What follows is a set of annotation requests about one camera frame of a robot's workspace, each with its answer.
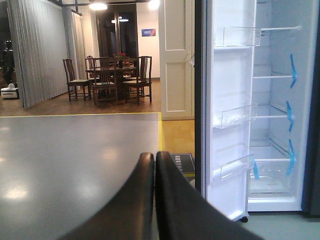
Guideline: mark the dark wooden chair right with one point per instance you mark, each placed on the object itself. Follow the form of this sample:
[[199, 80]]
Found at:
[[140, 84]]

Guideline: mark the clear fridge crisper drawer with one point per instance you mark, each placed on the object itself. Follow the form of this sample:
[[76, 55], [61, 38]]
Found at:
[[271, 178]]

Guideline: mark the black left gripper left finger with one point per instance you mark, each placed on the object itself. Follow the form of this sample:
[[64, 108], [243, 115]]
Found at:
[[128, 215]]

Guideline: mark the dark wooden chair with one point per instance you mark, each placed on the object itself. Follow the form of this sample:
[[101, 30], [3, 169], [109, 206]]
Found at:
[[140, 84], [72, 82], [104, 86]]

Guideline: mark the dark grey fridge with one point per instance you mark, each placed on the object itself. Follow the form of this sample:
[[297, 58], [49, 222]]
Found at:
[[282, 83]]

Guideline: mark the lower clear door bin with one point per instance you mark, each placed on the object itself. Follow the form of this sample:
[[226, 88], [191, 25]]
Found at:
[[233, 168]]

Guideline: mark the white fridge door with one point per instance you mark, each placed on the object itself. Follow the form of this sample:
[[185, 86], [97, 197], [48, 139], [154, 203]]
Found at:
[[226, 83]]

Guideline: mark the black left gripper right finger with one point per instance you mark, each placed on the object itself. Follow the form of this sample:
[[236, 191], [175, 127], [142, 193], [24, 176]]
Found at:
[[183, 214]]

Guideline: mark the upper clear door bin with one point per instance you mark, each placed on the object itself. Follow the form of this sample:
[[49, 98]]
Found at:
[[234, 36]]

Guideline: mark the dark wooden chair left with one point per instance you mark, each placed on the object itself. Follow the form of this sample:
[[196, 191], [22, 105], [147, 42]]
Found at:
[[72, 82]]

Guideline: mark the blue wall sign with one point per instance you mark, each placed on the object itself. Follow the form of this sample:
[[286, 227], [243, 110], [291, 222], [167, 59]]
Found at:
[[148, 32]]

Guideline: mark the middle clear door bin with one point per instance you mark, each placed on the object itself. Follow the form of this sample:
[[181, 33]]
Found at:
[[231, 117]]

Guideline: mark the clear door bin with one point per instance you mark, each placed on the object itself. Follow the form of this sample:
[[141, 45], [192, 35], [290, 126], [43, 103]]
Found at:
[[234, 36], [231, 117], [233, 168]]

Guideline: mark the black floor sign sticker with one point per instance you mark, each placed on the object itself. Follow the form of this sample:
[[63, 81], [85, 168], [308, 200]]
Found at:
[[185, 163]]

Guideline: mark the dark wooden dining table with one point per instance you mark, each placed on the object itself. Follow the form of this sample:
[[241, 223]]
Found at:
[[118, 72]]

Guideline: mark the dark wooden chair front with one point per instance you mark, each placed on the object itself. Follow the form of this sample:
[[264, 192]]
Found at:
[[104, 86]]

